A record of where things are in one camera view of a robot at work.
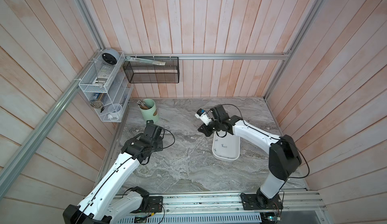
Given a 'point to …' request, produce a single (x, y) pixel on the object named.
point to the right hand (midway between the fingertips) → (199, 128)
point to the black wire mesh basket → (144, 72)
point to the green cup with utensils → (148, 110)
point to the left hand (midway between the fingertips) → (155, 144)
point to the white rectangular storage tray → (226, 146)
